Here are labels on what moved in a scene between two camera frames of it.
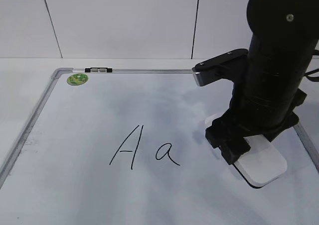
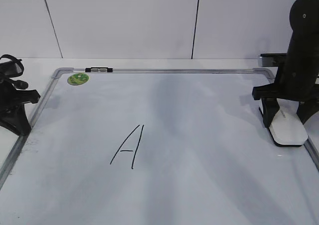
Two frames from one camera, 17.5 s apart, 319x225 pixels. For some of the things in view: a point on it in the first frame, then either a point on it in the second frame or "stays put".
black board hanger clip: (98, 69) stays put
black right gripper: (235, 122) to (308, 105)
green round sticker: (77, 79) stays put
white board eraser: (265, 163) to (287, 129)
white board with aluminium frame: (128, 146) stays put
